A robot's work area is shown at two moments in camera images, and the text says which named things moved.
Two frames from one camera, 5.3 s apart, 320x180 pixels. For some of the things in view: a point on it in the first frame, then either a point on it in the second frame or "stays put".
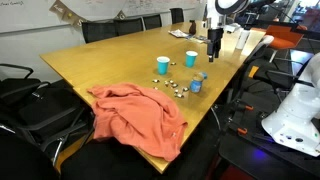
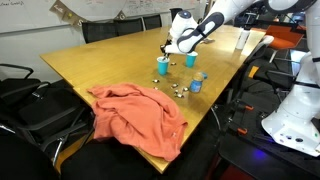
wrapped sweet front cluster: (176, 94) stays put
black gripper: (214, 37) to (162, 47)
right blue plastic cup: (191, 58) stays put
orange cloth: (147, 118) stays put
